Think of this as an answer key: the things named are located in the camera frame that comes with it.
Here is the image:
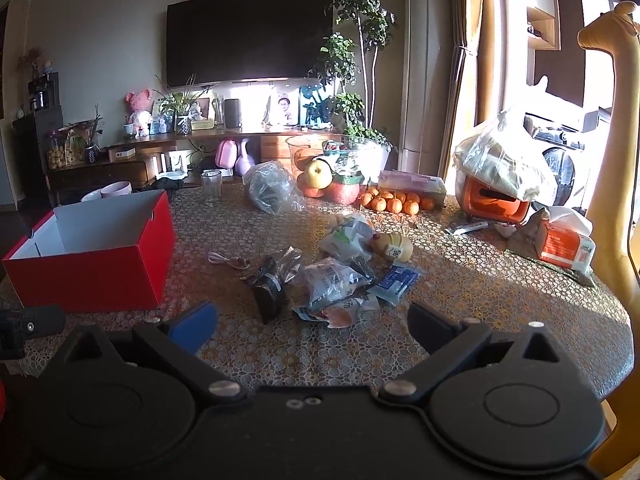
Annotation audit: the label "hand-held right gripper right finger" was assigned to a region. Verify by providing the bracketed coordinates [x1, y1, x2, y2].
[377, 301, 586, 406]

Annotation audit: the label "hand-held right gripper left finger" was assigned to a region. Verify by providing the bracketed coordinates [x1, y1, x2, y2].
[42, 301, 248, 406]

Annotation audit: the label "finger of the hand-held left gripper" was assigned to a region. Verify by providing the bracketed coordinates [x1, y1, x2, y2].
[0, 305, 67, 361]

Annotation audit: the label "blue snack packet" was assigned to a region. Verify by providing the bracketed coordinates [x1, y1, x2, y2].
[367, 265, 423, 306]

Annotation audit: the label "white cable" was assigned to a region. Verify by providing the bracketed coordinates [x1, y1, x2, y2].
[207, 251, 251, 270]

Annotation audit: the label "red cardboard box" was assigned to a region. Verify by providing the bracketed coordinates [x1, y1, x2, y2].
[1, 190, 176, 313]

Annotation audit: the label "black snack packet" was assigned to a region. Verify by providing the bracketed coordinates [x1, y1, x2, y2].
[240, 257, 288, 325]

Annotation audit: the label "sausage snack packet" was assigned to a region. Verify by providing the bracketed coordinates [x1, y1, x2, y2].
[292, 296, 381, 328]

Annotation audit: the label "dark packet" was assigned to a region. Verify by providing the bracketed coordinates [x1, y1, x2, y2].
[352, 254, 376, 281]

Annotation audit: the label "clear snack packet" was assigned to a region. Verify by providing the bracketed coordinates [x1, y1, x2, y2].
[295, 257, 376, 311]

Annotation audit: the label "silver foil packet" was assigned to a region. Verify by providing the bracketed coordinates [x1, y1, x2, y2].
[270, 246, 303, 281]

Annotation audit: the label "lace-patterned round desktop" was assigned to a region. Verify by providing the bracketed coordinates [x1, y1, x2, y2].
[0, 185, 636, 411]

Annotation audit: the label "yellow bottle-shaped snack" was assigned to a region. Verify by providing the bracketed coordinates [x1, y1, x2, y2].
[370, 232, 413, 263]

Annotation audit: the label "white remote control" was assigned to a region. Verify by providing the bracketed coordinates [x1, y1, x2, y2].
[445, 220, 488, 236]

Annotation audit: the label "green and white packet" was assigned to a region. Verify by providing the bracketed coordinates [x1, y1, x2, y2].
[320, 212, 376, 261]

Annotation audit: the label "pile of tangerines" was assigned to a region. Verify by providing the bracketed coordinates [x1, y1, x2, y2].
[359, 186, 437, 215]

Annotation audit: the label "orange tissue holder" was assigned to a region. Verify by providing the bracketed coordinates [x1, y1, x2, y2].
[460, 172, 531, 226]

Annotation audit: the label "clear glass cup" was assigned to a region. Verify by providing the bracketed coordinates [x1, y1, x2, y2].
[201, 170, 223, 206]

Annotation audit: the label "black cloth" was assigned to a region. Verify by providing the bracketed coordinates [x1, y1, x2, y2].
[150, 172, 186, 191]

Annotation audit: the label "clear plastic tray box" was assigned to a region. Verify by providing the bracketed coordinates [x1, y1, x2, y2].
[377, 170, 447, 208]

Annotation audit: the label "clear plastic bag dark contents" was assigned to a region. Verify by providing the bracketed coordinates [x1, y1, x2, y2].
[242, 161, 306, 215]

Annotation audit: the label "red apple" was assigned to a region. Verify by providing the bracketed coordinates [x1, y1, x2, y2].
[325, 180, 361, 206]

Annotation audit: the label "orange tissue pack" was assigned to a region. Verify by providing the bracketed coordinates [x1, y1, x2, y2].
[537, 207, 598, 273]

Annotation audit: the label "snack jar with purple lid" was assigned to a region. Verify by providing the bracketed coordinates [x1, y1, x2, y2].
[46, 130, 68, 171]

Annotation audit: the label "pink bag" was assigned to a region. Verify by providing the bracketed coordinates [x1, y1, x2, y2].
[215, 139, 238, 170]

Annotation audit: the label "plant in dark pot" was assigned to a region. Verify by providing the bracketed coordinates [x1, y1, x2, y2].
[65, 105, 103, 163]

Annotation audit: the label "glass fruit bowl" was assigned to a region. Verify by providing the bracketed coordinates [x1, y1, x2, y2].
[285, 135, 391, 203]

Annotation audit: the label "dark side cabinet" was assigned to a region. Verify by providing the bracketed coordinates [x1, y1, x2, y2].
[12, 72, 66, 181]

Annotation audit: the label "crumpled white plastic bag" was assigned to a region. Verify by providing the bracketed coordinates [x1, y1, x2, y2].
[452, 110, 558, 206]

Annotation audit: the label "yellow apple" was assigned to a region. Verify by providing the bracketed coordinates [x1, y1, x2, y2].
[299, 158, 333, 190]

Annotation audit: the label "wooden television cabinet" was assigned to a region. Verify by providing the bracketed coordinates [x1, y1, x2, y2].
[45, 125, 346, 196]

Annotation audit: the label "grass plant in patterned vase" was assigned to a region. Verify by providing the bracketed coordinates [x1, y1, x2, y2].
[155, 75, 211, 136]

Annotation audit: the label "washing machine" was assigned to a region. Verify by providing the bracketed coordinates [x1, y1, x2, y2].
[522, 110, 613, 211]

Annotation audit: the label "pink teddy bear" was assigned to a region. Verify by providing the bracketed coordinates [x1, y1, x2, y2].
[125, 89, 153, 138]

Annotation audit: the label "black coffee machine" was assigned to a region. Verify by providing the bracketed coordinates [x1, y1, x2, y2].
[27, 72, 60, 113]

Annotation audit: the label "large framed photo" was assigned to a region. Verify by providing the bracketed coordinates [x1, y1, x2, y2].
[265, 87, 301, 128]

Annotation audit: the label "yellow curtain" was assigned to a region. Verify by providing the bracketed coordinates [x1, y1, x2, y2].
[450, 0, 506, 196]

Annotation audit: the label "yellow giraffe toy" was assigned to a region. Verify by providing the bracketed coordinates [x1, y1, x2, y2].
[577, 1, 640, 281]

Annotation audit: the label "blue framed picture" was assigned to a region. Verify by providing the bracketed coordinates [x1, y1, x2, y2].
[299, 85, 333, 126]

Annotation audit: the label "dried pink flowers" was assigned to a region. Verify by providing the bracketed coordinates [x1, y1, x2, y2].
[17, 47, 53, 81]

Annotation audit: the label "white standing air conditioner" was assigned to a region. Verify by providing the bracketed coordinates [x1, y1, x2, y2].
[397, 0, 453, 173]

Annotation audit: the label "tall green potted tree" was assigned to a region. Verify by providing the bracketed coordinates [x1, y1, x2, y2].
[307, 0, 401, 151]

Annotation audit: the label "small photo frame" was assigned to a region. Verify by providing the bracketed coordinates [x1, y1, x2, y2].
[187, 97, 213, 131]

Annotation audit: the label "black wall television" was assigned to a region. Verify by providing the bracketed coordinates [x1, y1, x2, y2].
[166, 0, 334, 90]

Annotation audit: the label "wooden wall cabinet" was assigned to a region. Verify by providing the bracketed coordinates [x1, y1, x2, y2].
[525, 0, 561, 51]

